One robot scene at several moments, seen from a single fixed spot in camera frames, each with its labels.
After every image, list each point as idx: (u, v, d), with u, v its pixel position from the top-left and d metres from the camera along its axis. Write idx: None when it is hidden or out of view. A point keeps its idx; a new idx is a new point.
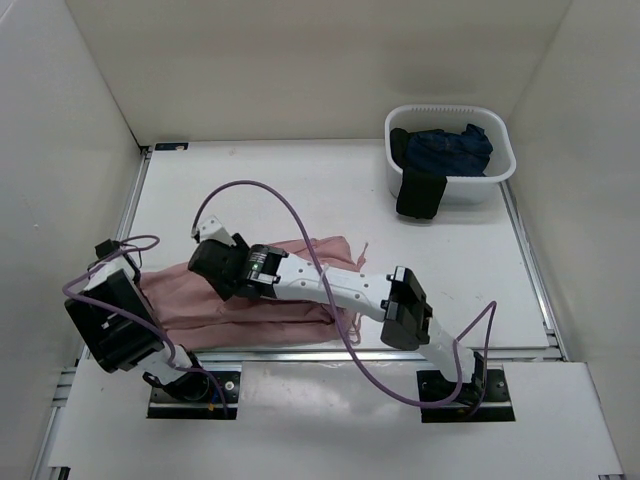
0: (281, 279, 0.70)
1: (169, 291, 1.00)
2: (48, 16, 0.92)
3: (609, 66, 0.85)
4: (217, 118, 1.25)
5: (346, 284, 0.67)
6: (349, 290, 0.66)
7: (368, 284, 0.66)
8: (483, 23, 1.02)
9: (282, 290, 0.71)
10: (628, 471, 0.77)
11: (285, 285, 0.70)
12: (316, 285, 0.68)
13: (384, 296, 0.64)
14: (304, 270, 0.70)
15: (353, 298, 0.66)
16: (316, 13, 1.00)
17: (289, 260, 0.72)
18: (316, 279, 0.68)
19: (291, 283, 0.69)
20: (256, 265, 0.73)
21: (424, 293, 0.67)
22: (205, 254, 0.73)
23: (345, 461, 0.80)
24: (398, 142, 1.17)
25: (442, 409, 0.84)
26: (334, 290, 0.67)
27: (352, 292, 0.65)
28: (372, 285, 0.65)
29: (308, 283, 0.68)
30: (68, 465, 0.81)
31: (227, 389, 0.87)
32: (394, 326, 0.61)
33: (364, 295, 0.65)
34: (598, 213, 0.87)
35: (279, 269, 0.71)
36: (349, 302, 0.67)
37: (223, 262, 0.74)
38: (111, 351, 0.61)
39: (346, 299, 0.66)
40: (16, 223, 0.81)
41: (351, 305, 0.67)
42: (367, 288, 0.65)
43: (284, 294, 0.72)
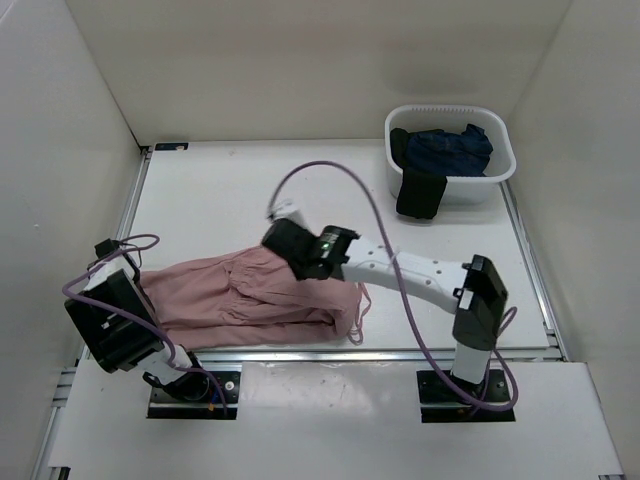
0: (351, 260, 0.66)
1: (169, 291, 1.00)
2: (49, 16, 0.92)
3: (609, 66, 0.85)
4: (217, 118, 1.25)
5: (417, 268, 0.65)
6: (419, 275, 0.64)
7: (441, 271, 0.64)
8: (483, 23, 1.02)
9: (350, 272, 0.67)
10: (629, 470, 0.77)
11: (354, 266, 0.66)
12: (387, 269, 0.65)
13: (458, 284, 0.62)
14: (374, 253, 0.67)
15: (423, 284, 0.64)
16: (316, 13, 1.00)
17: (361, 242, 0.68)
18: (386, 262, 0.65)
19: (361, 265, 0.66)
20: (327, 246, 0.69)
21: (505, 289, 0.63)
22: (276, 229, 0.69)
23: (345, 461, 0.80)
24: (398, 142, 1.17)
25: (443, 409, 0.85)
26: (404, 274, 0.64)
27: (423, 278, 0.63)
28: (444, 272, 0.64)
29: (377, 266, 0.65)
30: (68, 465, 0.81)
31: (227, 389, 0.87)
32: (463, 316, 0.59)
33: (434, 281, 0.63)
34: (599, 212, 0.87)
35: (349, 250, 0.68)
36: (417, 288, 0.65)
37: (294, 241, 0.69)
38: (111, 351, 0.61)
39: (417, 285, 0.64)
40: (17, 223, 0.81)
41: (421, 293, 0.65)
42: (439, 274, 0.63)
43: (351, 276, 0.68)
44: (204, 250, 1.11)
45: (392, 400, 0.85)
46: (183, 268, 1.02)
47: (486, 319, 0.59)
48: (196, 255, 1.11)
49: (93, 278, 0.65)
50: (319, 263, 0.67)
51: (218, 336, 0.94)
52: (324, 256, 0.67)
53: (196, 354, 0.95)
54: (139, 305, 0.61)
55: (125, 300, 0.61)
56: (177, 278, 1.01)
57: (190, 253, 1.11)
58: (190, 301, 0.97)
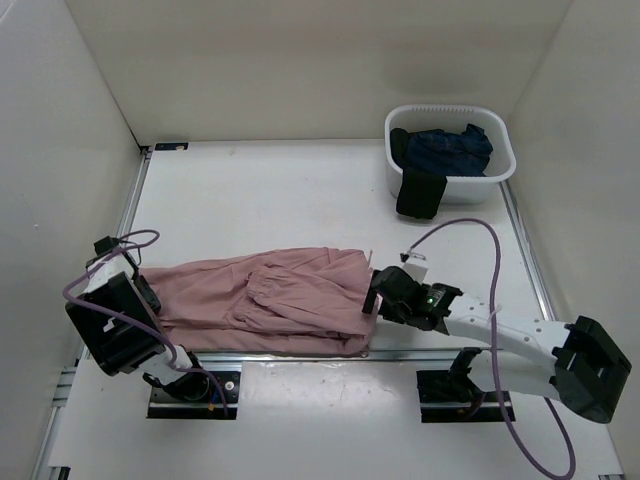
0: (452, 312, 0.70)
1: (177, 290, 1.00)
2: (48, 17, 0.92)
3: (609, 66, 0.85)
4: (217, 118, 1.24)
5: (517, 326, 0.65)
6: (517, 333, 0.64)
7: (540, 330, 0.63)
8: (482, 23, 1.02)
9: (451, 325, 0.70)
10: (629, 470, 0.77)
11: (455, 320, 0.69)
12: (485, 324, 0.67)
13: (557, 345, 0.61)
14: (475, 307, 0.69)
15: (521, 341, 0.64)
16: (316, 13, 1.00)
17: (463, 297, 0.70)
18: (487, 318, 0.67)
19: (460, 319, 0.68)
20: (432, 300, 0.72)
21: (621, 358, 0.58)
22: (388, 278, 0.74)
23: (345, 462, 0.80)
24: (399, 142, 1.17)
25: (442, 409, 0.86)
26: (501, 331, 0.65)
27: (521, 335, 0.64)
28: (545, 334, 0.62)
29: (477, 321, 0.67)
30: (69, 465, 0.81)
31: (227, 389, 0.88)
32: (563, 375, 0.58)
33: (533, 340, 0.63)
34: (599, 213, 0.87)
35: (452, 304, 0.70)
36: (515, 345, 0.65)
37: (405, 290, 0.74)
38: (112, 353, 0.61)
39: (516, 344, 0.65)
40: (17, 223, 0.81)
41: (520, 349, 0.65)
42: (538, 333, 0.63)
43: (452, 329, 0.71)
44: (204, 250, 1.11)
45: (393, 400, 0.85)
46: (191, 268, 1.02)
47: (592, 380, 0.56)
48: (197, 255, 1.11)
49: (92, 279, 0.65)
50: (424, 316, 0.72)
51: (217, 340, 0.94)
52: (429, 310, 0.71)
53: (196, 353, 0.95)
54: (139, 308, 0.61)
55: (126, 304, 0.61)
56: (184, 278, 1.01)
57: (191, 253, 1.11)
58: (193, 301, 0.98)
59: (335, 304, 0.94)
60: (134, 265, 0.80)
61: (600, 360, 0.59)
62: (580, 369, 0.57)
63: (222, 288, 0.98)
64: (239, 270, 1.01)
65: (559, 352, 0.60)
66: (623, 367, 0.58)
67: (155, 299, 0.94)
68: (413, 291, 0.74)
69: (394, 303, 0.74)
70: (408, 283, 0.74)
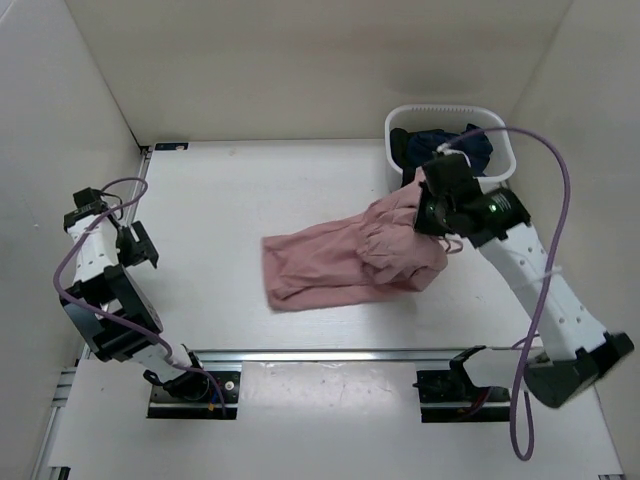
0: (508, 239, 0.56)
1: (311, 249, 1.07)
2: (48, 17, 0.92)
3: (611, 66, 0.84)
4: (217, 118, 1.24)
5: (563, 304, 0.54)
6: (559, 311, 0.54)
7: (581, 321, 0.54)
8: (483, 23, 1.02)
9: (494, 252, 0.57)
10: (629, 471, 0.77)
11: (502, 248, 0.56)
12: (535, 279, 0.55)
13: (585, 347, 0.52)
14: (533, 253, 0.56)
15: (555, 320, 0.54)
16: (316, 13, 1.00)
17: (530, 231, 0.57)
18: (540, 275, 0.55)
19: (510, 254, 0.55)
20: (494, 205, 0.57)
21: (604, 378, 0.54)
22: (453, 160, 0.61)
23: (345, 462, 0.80)
24: (399, 142, 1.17)
25: (442, 409, 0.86)
26: (547, 300, 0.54)
27: (559, 315, 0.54)
28: (583, 327, 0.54)
29: (526, 269, 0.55)
30: (68, 464, 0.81)
31: (226, 389, 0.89)
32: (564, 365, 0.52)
33: (568, 328, 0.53)
34: (599, 212, 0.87)
35: (511, 229, 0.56)
36: (542, 318, 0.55)
37: (460, 183, 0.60)
38: (107, 339, 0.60)
39: (544, 320, 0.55)
40: (16, 223, 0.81)
41: (541, 324, 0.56)
42: (577, 323, 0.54)
43: (490, 256, 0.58)
44: (205, 250, 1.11)
45: (393, 400, 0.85)
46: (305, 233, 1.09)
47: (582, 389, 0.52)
48: (198, 254, 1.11)
49: (82, 264, 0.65)
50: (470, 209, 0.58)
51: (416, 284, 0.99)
52: (483, 211, 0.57)
53: (196, 353, 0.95)
54: (131, 298, 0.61)
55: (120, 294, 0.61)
56: (309, 241, 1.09)
57: (192, 251, 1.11)
58: (323, 261, 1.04)
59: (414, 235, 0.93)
60: (115, 223, 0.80)
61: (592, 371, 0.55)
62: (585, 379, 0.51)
63: (344, 247, 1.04)
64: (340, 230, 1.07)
65: (584, 354, 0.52)
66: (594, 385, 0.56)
67: (152, 249, 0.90)
68: (471, 188, 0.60)
69: (443, 194, 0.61)
70: (473, 182, 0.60)
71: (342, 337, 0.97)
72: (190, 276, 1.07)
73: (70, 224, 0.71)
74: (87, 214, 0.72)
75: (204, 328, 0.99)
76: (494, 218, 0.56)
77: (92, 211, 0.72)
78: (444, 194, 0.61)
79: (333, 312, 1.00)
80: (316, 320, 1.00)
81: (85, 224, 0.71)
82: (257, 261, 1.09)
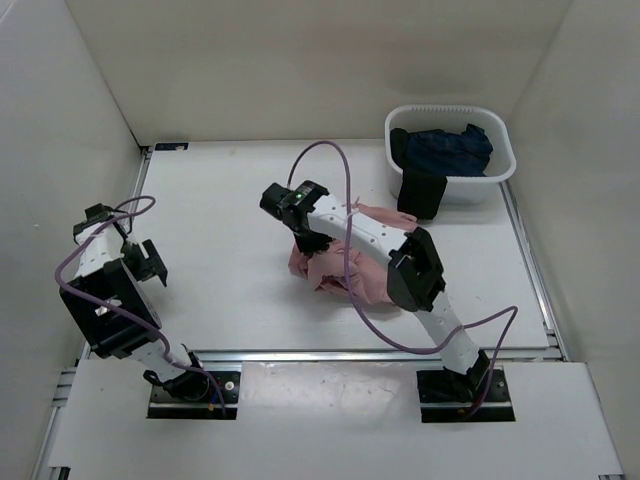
0: (316, 210, 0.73)
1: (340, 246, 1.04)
2: (48, 18, 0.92)
3: (610, 66, 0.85)
4: (217, 118, 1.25)
5: (367, 228, 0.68)
6: (365, 233, 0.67)
7: (385, 234, 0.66)
8: (482, 24, 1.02)
9: (315, 221, 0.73)
10: (629, 470, 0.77)
11: (317, 217, 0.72)
12: (342, 224, 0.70)
13: (394, 247, 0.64)
14: (337, 208, 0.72)
15: (367, 242, 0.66)
16: (316, 13, 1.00)
17: (328, 197, 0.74)
18: (343, 218, 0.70)
19: (322, 217, 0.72)
20: (300, 197, 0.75)
21: (440, 264, 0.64)
22: (269, 191, 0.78)
23: (345, 462, 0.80)
24: (399, 143, 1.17)
25: (442, 409, 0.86)
26: (354, 231, 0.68)
27: (368, 237, 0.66)
28: (388, 235, 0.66)
29: (336, 220, 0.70)
30: (68, 465, 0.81)
31: (226, 388, 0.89)
32: (392, 272, 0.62)
33: (378, 241, 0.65)
34: (598, 211, 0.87)
35: (317, 203, 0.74)
36: (365, 246, 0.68)
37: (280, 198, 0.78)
38: (106, 335, 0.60)
39: (364, 245, 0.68)
40: (16, 223, 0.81)
41: (368, 250, 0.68)
42: (383, 236, 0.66)
43: (316, 226, 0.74)
44: (205, 250, 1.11)
45: (393, 400, 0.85)
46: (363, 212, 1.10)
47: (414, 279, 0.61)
48: (197, 254, 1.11)
49: (84, 262, 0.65)
50: (288, 209, 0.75)
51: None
52: (295, 204, 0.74)
53: (196, 353, 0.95)
54: (132, 294, 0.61)
55: (119, 289, 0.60)
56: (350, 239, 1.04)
57: (191, 251, 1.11)
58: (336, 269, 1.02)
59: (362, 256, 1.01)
60: (122, 234, 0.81)
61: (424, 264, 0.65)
62: (406, 269, 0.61)
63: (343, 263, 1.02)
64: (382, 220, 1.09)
65: (394, 251, 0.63)
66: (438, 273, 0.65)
67: (161, 265, 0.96)
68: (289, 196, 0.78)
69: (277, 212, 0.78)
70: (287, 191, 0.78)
71: (342, 338, 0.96)
72: (189, 276, 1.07)
73: (78, 231, 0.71)
74: (94, 222, 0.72)
75: (203, 328, 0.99)
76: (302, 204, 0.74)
77: (99, 219, 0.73)
78: (279, 214, 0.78)
79: (334, 314, 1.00)
80: (316, 321, 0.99)
81: (91, 229, 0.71)
82: (256, 261, 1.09)
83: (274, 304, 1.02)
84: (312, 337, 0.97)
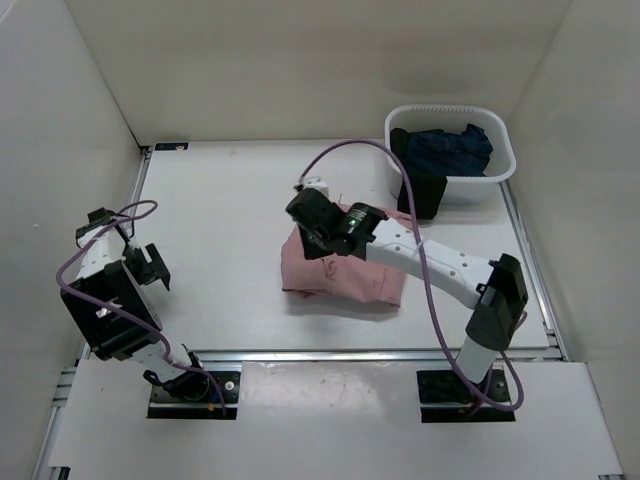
0: (377, 238, 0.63)
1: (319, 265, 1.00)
2: (48, 17, 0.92)
3: (610, 65, 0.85)
4: (217, 118, 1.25)
5: (444, 259, 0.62)
6: (444, 266, 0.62)
7: (466, 265, 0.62)
8: (482, 24, 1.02)
9: (376, 252, 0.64)
10: (629, 471, 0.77)
11: (379, 247, 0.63)
12: (413, 255, 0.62)
13: (482, 280, 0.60)
14: (402, 236, 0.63)
15: (447, 275, 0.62)
16: (315, 13, 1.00)
17: (388, 222, 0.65)
18: (414, 249, 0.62)
19: (386, 247, 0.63)
20: (353, 222, 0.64)
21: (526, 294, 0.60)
22: (305, 198, 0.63)
23: (345, 462, 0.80)
24: (400, 143, 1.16)
25: (442, 409, 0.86)
26: (430, 265, 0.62)
27: (448, 269, 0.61)
28: (471, 266, 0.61)
29: (403, 250, 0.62)
30: (69, 465, 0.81)
31: (226, 389, 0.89)
32: (481, 311, 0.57)
33: (460, 274, 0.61)
34: (598, 211, 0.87)
35: (376, 229, 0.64)
36: (443, 281, 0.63)
37: (322, 212, 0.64)
38: (107, 337, 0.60)
39: (442, 279, 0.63)
40: (16, 223, 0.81)
41: (445, 284, 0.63)
42: (464, 267, 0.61)
43: (375, 257, 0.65)
44: (205, 250, 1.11)
45: (393, 400, 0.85)
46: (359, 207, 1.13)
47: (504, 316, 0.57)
48: (198, 255, 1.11)
49: (86, 264, 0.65)
50: (340, 236, 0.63)
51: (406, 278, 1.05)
52: (349, 231, 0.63)
53: (196, 353, 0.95)
54: (133, 295, 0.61)
55: (120, 290, 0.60)
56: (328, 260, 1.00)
57: (191, 251, 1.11)
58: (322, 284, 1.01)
59: (334, 262, 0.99)
60: (125, 237, 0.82)
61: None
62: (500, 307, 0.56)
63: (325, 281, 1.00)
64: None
65: (484, 285, 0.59)
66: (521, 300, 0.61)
67: (164, 270, 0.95)
68: (332, 214, 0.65)
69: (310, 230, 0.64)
70: (328, 207, 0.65)
71: (342, 338, 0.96)
72: (189, 276, 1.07)
73: (81, 233, 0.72)
74: (96, 225, 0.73)
75: (203, 328, 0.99)
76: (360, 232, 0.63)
77: (102, 222, 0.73)
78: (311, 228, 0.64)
79: (335, 314, 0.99)
80: (316, 321, 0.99)
81: (93, 232, 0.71)
82: (256, 261, 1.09)
83: (275, 304, 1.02)
84: (313, 337, 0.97)
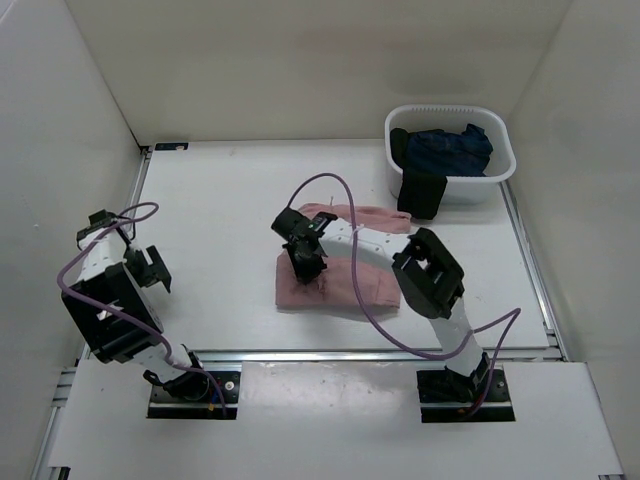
0: (326, 234, 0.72)
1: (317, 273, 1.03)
2: (48, 18, 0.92)
3: (610, 65, 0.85)
4: (217, 119, 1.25)
5: (371, 238, 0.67)
6: (370, 244, 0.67)
7: (389, 241, 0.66)
8: (482, 24, 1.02)
9: (326, 244, 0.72)
10: (629, 471, 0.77)
11: (327, 240, 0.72)
12: (348, 241, 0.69)
13: (398, 249, 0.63)
14: (344, 229, 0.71)
15: (373, 252, 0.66)
16: (315, 13, 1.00)
17: (336, 221, 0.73)
18: (350, 234, 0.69)
19: (331, 238, 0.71)
20: (313, 226, 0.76)
21: (452, 262, 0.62)
22: (281, 215, 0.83)
23: (344, 462, 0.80)
24: (399, 142, 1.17)
25: (442, 409, 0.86)
26: (360, 245, 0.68)
27: (373, 246, 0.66)
28: (392, 241, 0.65)
29: (343, 238, 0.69)
30: (68, 465, 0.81)
31: (226, 389, 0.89)
32: (401, 278, 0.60)
33: (383, 249, 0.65)
34: (598, 211, 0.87)
35: (326, 228, 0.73)
36: (375, 260, 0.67)
37: (296, 224, 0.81)
38: (107, 340, 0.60)
39: (373, 257, 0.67)
40: (16, 223, 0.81)
41: (379, 263, 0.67)
42: (387, 243, 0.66)
43: (328, 250, 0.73)
44: (205, 250, 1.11)
45: (393, 400, 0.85)
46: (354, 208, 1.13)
47: (422, 278, 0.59)
48: (197, 255, 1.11)
49: (87, 267, 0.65)
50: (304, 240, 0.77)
51: None
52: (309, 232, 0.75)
53: (196, 353, 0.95)
54: (135, 296, 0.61)
55: (121, 292, 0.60)
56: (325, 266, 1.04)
57: (191, 252, 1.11)
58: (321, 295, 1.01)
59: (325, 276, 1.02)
60: (126, 239, 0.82)
61: (436, 265, 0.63)
62: (411, 268, 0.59)
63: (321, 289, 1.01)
64: (372, 217, 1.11)
65: (398, 253, 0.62)
66: (452, 271, 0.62)
67: (165, 271, 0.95)
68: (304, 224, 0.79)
69: (289, 237, 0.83)
70: (303, 218, 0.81)
71: (341, 338, 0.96)
72: (189, 276, 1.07)
73: (82, 236, 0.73)
74: (98, 228, 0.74)
75: (203, 328, 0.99)
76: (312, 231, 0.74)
77: (103, 224, 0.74)
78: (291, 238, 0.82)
79: (334, 315, 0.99)
80: (315, 322, 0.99)
81: (94, 235, 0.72)
82: (256, 262, 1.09)
83: (274, 304, 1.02)
84: (312, 337, 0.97)
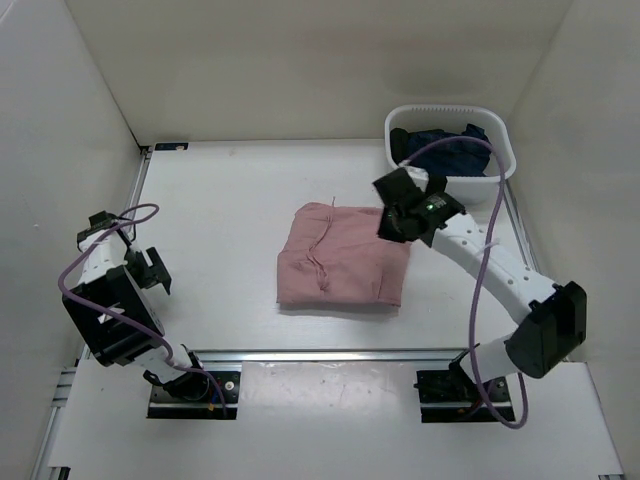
0: (448, 227, 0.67)
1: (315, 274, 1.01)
2: (47, 18, 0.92)
3: (610, 66, 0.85)
4: (217, 118, 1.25)
5: (506, 266, 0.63)
6: (504, 272, 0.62)
7: (528, 279, 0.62)
8: (482, 24, 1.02)
9: (440, 240, 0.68)
10: (629, 471, 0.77)
11: (446, 236, 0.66)
12: (476, 253, 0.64)
13: (537, 298, 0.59)
14: (472, 233, 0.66)
15: (504, 281, 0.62)
16: (315, 13, 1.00)
17: (465, 218, 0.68)
18: (480, 247, 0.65)
19: (453, 238, 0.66)
20: (431, 207, 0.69)
21: (583, 332, 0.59)
22: (395, 175, 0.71)
23: (344, 462, 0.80)
24: (398, 141, 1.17)
25: (442, 409, 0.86)
26: (490, 265, 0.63)
27: (506, 276, 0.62)
28: (532, 282, 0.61)
29: (469, 246, 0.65)
30: (69, 465, 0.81)
31: (226, 388, 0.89)
32: (530, 330, 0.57)
33: (516, 285, 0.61)
34: (598, 211, 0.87)
35: (450, 221, 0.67)
36: (497, 284, 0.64)
37: (405, 194, 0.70)
38: (108, 344, 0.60)
39: (497, 281, 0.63)
40: (16, 223, 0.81)
41: (497, 289, 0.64)
42: (524, 280, 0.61)
43: (438, 246, 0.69)
44: (205, 250, 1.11)
45: (393, 401, 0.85)
46: (353, 209, 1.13)
47: (549, 339, 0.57)
48: (197, 254, 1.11)
49: (87, 269, 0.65)
50: (414, 217, 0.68)
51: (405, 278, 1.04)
52: (425, 214, 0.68)
53: (196, 353, 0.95)
54: (136, 298, 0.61)
55: (123, 294, 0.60)
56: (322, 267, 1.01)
57: (191, 251, 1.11)
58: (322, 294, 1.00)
59: (327, 275, 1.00)
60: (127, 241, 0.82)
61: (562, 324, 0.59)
62: (546, 330, 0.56)
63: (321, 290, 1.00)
64: (372, 217, 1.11)
65: (537, 304, 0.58)
66: (574, 339, 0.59)
67: (165, 273, 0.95)
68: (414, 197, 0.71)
69: (388, 204, 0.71)
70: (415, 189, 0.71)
71: (341, 337, 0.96)
72: (189, 276, 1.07)
73: (82, 238, 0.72)
74: (98, 228, 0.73)
75: (204, 328, 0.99)
76: (431, 215, 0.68)
77: (103, 225, 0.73)
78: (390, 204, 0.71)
79: (334, 314, 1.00)
80: (315, 321, 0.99)
81: (94, 236, 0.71)
82: (256, 261, 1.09)
83: (275, 304, 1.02)
84: (312, 337, 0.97)
